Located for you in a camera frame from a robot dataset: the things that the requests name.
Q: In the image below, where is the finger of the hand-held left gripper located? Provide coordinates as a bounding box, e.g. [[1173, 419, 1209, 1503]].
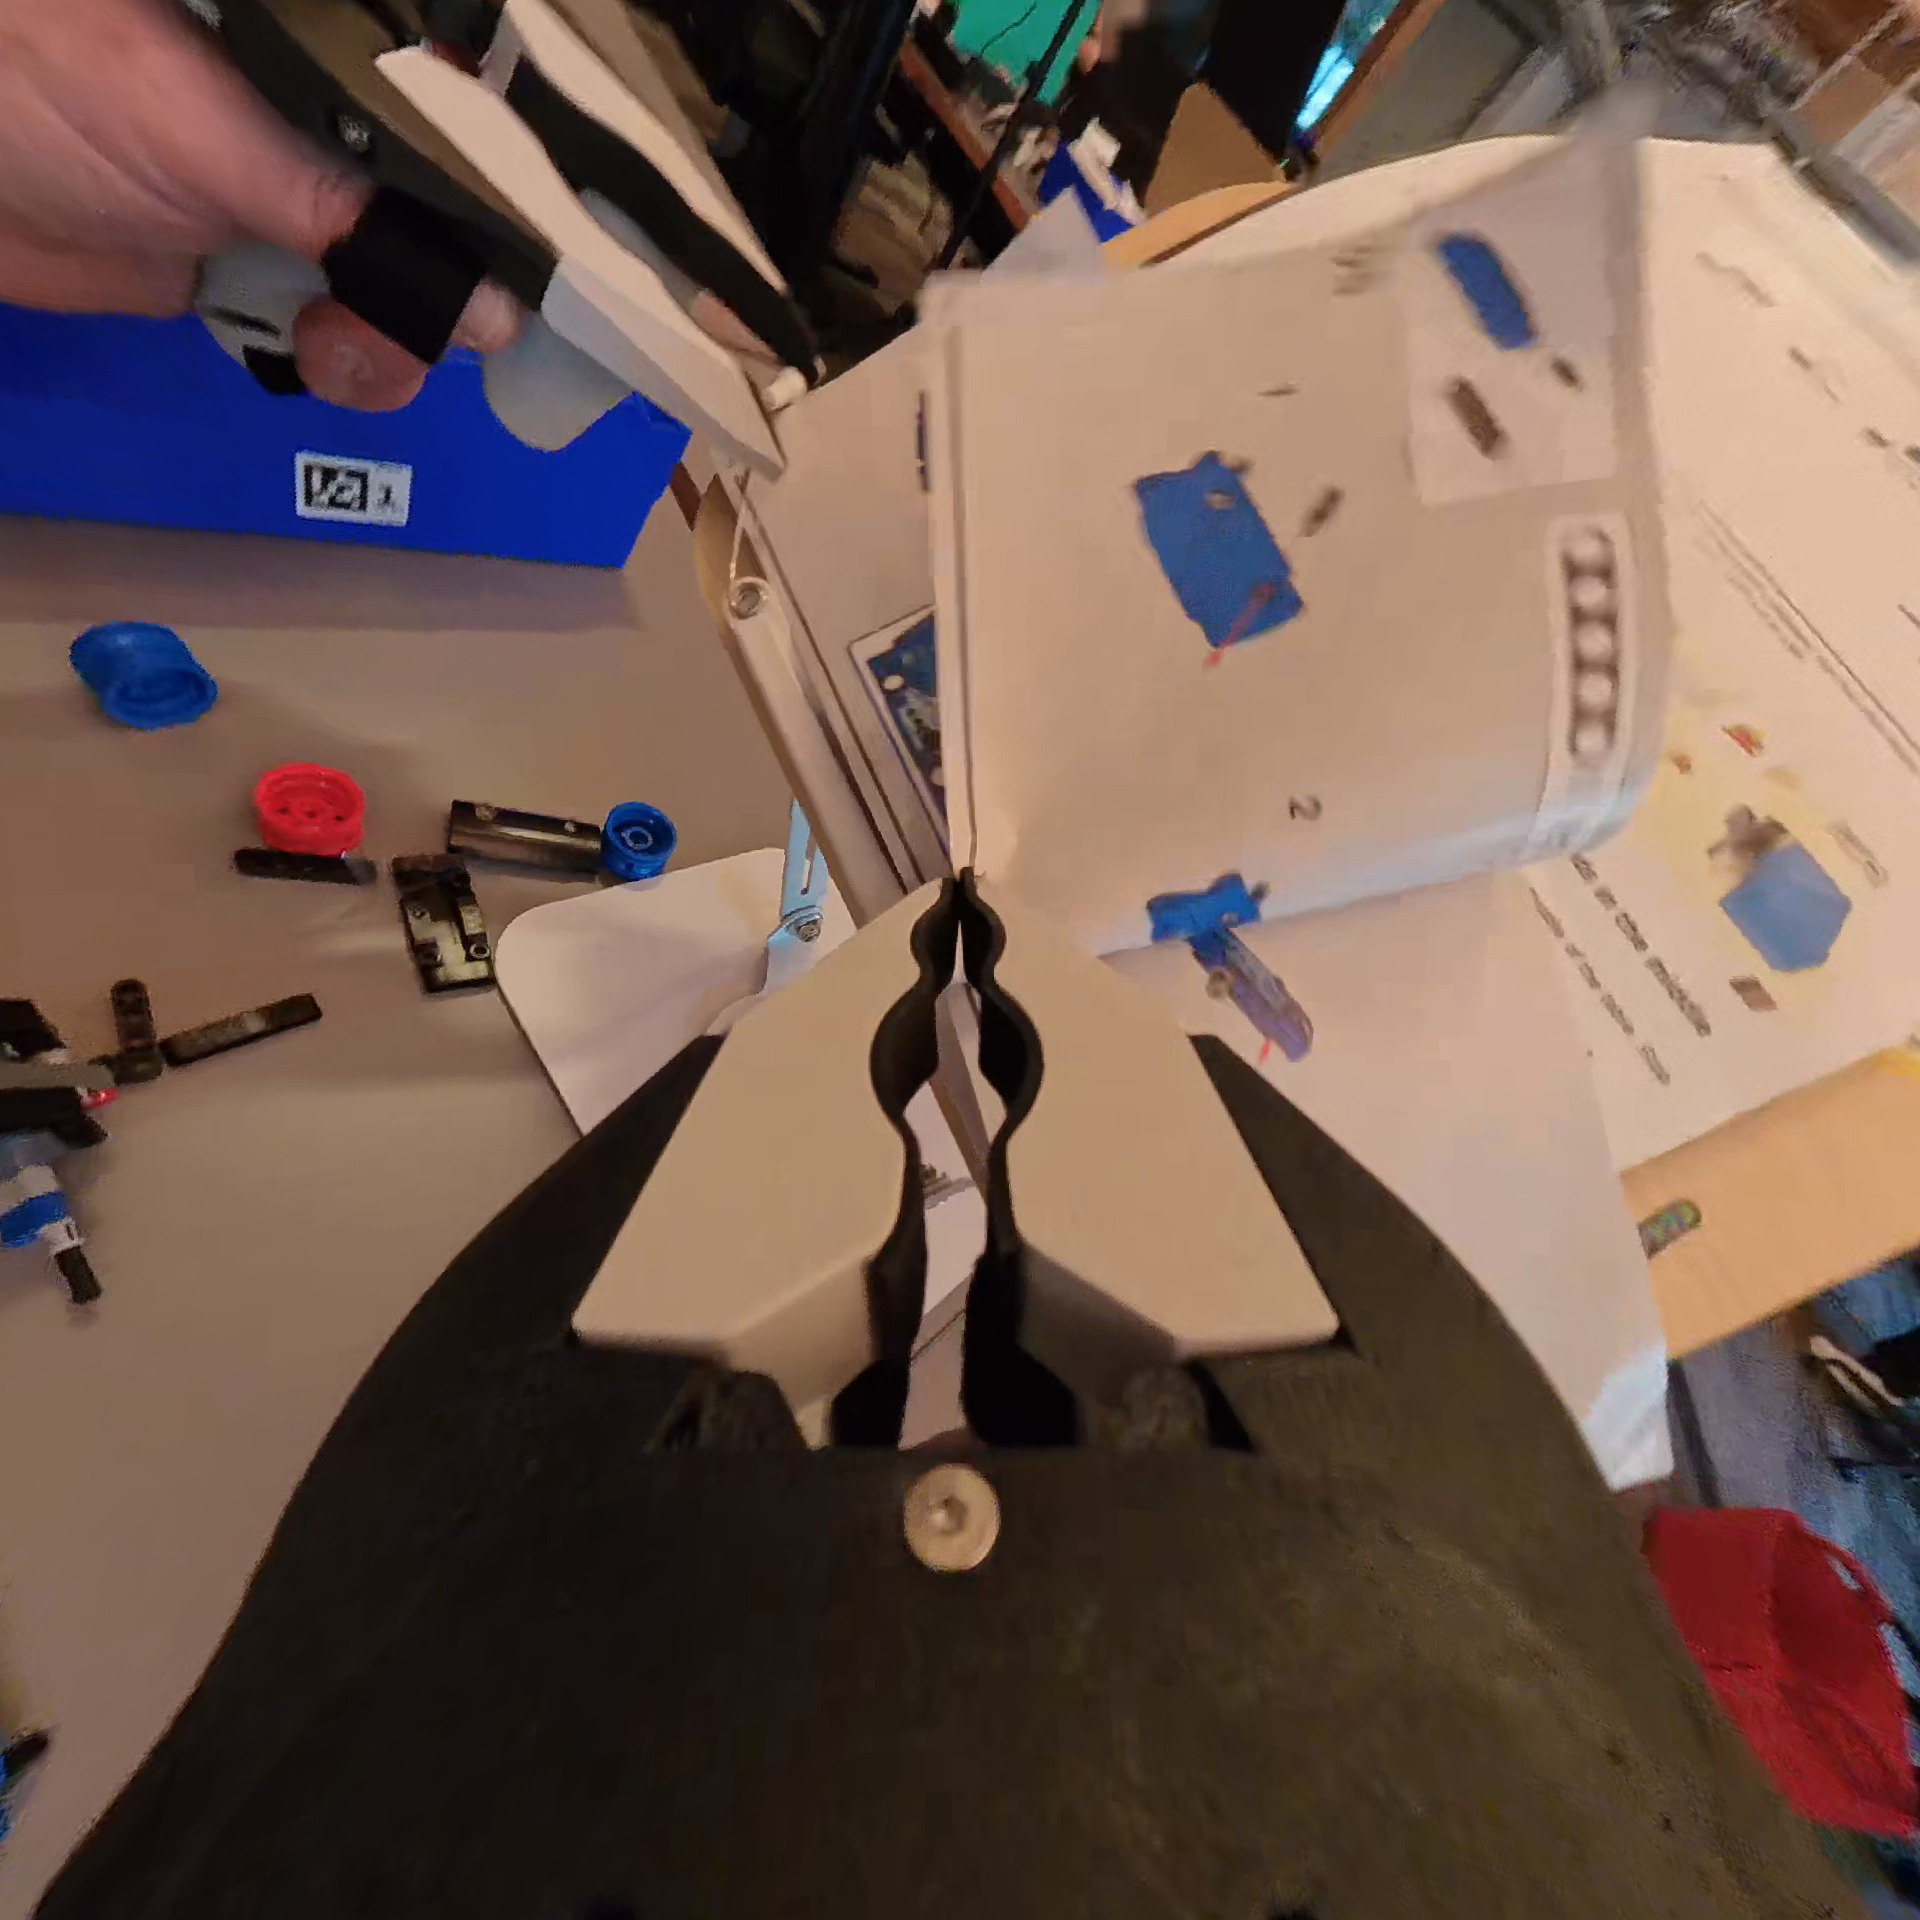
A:
[[501, 0, 828, 413], [372, 41, 789, 479]]

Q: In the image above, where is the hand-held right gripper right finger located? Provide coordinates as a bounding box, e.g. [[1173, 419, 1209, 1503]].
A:
[[959, 875, 1340, 1450]]

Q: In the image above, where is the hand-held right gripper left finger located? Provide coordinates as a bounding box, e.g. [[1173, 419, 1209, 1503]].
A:
[[569, 875, 962, 1450]]

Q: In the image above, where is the instruction booklet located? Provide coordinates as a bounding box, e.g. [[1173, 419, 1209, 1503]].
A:
[[742, 134, 1674, 1490]]

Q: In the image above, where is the grey desk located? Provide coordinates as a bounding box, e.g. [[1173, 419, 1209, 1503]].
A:
[[0, 493, 962, 1907]]

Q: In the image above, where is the person's left hand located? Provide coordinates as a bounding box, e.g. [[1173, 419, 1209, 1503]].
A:
[[0, 0, 519, 413]]

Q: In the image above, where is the blue storage bin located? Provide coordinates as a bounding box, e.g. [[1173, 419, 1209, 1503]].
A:
[[0, 299, 691, 572]]

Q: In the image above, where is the black beam with holes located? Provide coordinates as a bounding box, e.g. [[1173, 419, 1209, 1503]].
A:
[[445, 798, 610, 879]]

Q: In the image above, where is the short black beam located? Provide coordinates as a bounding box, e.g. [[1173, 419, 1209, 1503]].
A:
[[156, 991, 323, 1070]]

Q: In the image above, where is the red wheel rim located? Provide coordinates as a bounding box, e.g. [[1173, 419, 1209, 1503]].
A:
[[251, 762, 369, 858]]

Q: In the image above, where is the red cloth bag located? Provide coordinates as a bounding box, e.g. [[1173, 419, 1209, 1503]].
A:
[[1641, 1505, 1920, 1840]]

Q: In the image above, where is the large printed instruction sheet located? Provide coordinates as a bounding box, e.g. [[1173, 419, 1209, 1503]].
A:
[[1530, 134, 1920, 1172]]

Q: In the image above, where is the black frame piece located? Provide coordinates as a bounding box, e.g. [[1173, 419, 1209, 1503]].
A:
[[390, 851, 498, 996]]

